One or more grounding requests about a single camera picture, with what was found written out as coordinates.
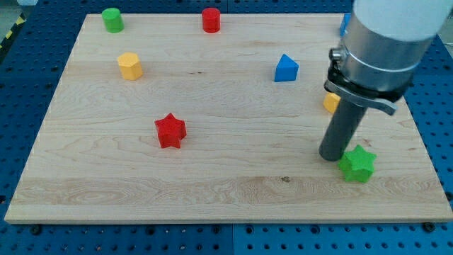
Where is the yellow block behind arm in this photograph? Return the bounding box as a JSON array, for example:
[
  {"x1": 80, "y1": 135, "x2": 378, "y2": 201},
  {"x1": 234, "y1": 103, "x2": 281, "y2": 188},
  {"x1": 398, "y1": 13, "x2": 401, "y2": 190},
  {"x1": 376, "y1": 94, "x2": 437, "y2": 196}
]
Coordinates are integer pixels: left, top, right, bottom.
[{"x1": 323, "y1": 92, "x2": 340, "y2": 114}]

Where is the blue block behind arm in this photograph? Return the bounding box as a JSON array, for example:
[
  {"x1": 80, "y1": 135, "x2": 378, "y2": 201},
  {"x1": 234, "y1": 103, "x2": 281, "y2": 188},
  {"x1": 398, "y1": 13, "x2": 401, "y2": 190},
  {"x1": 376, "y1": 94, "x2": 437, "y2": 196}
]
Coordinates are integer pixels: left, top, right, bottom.
[{"x1": 339, "y1": 13, "x2": 351, "y2": 37}]

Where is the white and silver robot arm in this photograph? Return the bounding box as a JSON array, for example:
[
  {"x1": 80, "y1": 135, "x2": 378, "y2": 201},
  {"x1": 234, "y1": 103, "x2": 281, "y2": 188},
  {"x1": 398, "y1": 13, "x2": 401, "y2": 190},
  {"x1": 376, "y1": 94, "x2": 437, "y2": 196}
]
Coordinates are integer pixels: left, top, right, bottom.
[{"x1": 325, "y1": 0, "x2": 452, "y2": 116}]

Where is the blue triangle block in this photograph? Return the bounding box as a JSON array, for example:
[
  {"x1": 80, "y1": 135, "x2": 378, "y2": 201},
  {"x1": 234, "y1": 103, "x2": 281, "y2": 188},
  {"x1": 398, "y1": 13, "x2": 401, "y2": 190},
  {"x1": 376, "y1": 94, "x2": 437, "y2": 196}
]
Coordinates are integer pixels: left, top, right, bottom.
[{"x1": 274, "y1": 54, "x2": 299, "y2": 82}]

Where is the red star block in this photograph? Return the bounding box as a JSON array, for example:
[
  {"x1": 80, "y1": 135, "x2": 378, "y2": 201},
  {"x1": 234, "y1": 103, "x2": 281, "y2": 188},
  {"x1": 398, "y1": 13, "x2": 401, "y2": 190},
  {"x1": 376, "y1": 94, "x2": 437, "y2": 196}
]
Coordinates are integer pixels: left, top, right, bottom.
[{"x1": 154, "y1": 113, "x2": 187, "y2": 149}]

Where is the wooden board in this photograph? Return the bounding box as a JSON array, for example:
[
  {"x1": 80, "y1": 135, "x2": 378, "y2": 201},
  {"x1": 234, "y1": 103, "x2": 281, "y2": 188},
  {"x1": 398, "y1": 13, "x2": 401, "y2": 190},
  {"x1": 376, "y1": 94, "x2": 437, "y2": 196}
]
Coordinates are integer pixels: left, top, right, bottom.
[{"x1": 5, "y1": 14, "x2": 452, "y2": 225}]

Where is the red cylinder block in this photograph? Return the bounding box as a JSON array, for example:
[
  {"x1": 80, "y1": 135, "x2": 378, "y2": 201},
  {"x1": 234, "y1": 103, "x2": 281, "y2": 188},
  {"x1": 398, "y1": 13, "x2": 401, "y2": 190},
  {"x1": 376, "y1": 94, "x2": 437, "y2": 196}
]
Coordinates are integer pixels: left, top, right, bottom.
[{"x1": 201, "y1": 7, "x2": 221, "y2": 33}]

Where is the yellow hexagon block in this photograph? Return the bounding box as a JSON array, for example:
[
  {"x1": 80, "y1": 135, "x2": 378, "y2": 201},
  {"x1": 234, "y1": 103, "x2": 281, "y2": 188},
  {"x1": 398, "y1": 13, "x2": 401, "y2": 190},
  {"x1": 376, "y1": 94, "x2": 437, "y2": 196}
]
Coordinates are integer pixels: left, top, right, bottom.
[{"x1": 117, "y1": 52, "x2": 143, "y2": 81}]

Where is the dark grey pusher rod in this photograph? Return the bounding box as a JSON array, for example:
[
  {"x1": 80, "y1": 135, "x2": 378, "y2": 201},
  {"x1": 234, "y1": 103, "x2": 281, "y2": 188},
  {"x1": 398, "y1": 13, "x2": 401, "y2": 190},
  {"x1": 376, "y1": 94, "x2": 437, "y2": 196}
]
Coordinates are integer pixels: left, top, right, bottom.
[{"x1": 319, "y1": 99, "x2": 367, "y2": 162}]

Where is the green star block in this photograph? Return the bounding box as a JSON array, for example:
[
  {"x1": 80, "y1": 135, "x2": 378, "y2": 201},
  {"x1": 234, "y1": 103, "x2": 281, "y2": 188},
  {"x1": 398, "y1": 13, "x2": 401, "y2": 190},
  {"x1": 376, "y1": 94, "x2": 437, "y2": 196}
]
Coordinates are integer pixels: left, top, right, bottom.
[{"x1": 338, "y1": 145, "x2": 377, "y2": 183}]

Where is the green cylinder block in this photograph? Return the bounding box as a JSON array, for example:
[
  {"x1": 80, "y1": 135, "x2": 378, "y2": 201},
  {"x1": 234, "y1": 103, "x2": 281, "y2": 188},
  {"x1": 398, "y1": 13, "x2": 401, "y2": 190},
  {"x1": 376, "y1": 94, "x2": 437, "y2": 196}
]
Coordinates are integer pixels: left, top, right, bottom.
[{"x1": 101, "y1": 8, "x2": 124, "y2": 33}]

